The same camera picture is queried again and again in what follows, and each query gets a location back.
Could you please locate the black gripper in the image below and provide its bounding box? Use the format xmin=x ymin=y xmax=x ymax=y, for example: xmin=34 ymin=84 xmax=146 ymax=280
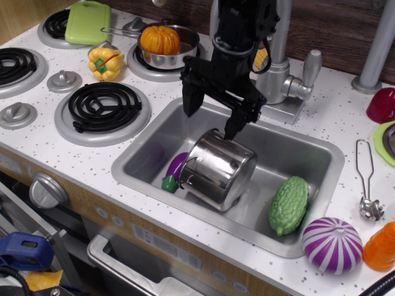
xmin=181 ymin=48 xmax=266 ymax=140

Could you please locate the stainless steel pot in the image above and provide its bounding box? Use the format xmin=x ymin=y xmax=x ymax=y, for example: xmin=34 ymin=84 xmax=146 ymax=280
xmin=180 ymin=129 xmax=257 ymax=212

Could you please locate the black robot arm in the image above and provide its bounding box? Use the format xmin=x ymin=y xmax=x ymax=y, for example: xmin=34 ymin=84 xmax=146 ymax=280
xmin=181 ymin=1 xmax=280 ymax=139

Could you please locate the grey sink basin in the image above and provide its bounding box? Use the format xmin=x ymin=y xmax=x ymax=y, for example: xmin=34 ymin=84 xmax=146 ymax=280
xmin=112 ymin=99 xmax=344 ymax=258

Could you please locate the silver toy faucet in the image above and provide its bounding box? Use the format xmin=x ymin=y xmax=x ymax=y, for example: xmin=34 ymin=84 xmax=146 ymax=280
xmin=210 ymin=1 xmax=322 ymax=123

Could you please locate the yellow toy corn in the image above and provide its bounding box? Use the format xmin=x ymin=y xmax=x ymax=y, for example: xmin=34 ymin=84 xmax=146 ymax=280
xmin=254 ymin=49 xmax=268 ymax=70

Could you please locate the small steel saucepan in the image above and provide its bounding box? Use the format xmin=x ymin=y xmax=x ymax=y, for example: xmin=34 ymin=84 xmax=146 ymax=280
xmin=102 ymin=22 xmax=200 ymax=70

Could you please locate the orange toy pumpkin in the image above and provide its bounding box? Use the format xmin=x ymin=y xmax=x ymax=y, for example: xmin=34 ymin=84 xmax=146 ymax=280
xmin=139 ymin=25 xmax=181 ymax=56

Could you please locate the purple toy eggplant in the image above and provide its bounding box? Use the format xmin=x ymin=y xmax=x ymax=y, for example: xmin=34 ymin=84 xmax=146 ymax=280
xmin=161 ymin=152 xmax=189 ymax=193

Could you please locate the grey burner under saucepan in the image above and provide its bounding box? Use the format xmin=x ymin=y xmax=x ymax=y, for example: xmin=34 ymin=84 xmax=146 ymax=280
xmin=126 ymin=41 xmax=207 ymax=83

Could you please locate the grey stove knob back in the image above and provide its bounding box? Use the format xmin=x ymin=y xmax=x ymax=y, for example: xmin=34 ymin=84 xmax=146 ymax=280
xmin=122 ymin=17 xmax=146 ymax=38

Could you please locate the grey stove knob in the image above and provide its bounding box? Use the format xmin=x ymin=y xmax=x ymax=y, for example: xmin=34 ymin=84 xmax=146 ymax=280
xmin=1 ymin=102 xmax=38 ymax=130
xmin=47 ymin=70 xmax=82 ymax=93
xmin=122 ymin=17 xmax=146 ymax=38

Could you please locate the black front coil burner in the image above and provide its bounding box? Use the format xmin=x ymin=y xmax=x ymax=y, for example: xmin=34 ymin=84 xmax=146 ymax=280
xmin=54 ymin=82 xmax=151 ymax=147

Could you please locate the black coil burner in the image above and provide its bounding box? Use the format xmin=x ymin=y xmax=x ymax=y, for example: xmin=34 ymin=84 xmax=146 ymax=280
xmin=54 ymin=82 xmax=151 ymax=147
xmin=38 ymin=9 xmax=88 ymax=49
xmin=1 ymin=47 xmax=48 ymax=99

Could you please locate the yellow toy bell pepper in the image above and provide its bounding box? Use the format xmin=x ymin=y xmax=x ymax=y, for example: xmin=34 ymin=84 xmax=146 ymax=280
xmin=88 ymin=47 xmax=125 ymax=81

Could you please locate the green toy bitter gourd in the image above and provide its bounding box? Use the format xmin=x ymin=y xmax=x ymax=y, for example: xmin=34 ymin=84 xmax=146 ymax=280
xmin=268 ymin=176 xmax=309 ymax=236

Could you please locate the grey stove knob middle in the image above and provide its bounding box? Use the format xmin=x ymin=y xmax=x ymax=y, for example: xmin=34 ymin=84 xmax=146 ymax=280
xmin=47 ymin=70 xmax=82 ymax=93

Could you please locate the green cutting board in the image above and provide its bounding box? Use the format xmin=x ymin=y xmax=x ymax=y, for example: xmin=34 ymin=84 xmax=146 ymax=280
xmin=65 ymin=1 xmax=112 ymax=46

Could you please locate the red toy pepper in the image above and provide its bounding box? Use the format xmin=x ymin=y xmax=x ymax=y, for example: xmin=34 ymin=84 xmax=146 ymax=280
xmin=366 ymin=88 xmax=394 ymax=124

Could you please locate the green plate with bowl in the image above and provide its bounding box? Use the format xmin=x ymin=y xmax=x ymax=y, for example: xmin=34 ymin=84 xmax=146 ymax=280
xmin=373 ymin=121 xmax=394 ymax=166

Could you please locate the purple striped toy onion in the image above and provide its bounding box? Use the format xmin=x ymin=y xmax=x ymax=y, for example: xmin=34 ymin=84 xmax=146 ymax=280
xmin=302 ymin=217 xmax=363 ymax=275

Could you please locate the black back coil burner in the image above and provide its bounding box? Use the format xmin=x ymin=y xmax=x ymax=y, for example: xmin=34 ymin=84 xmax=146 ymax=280
xmin=38 ymin=9 xmax=88 ymax=49

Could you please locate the metal pasta server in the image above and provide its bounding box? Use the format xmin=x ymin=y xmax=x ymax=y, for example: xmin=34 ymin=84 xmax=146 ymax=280
xmin=355 ymin=139 xmax=385 ymax=221

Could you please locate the grey oven front knob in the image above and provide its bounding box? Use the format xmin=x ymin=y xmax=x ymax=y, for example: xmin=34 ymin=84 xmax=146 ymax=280
xmin=29 ymin=173 xmax=69 ymax=209

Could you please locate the black left coil burner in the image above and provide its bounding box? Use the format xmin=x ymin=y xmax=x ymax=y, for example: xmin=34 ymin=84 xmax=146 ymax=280
xmin=1 ymin=47 xmax=48 ymax=99

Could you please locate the grey stove knob left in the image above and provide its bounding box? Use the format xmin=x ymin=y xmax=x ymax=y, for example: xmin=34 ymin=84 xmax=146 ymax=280
xmin=1 ymin=102 xmax=38 ymax=130

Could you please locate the orange toy carrot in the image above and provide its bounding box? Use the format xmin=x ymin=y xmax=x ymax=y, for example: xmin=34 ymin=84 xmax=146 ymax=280
xmin=362 ymin=221 xmax=394 ymax=272

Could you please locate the blue clamp tool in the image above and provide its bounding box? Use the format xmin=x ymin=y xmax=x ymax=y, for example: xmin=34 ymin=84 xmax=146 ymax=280
xmin=1 ymin=232 xmax=55 ymax=271

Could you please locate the grey vertical post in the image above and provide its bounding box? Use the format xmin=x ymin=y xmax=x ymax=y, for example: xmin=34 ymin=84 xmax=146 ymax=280
xmin=351 ymin=0 xmax=394 ymax=94

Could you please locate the silver oven door handle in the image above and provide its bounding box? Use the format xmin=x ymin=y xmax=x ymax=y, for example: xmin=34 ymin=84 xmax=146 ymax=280
xmin=87 ymin=234 xmax=219 ymax=295

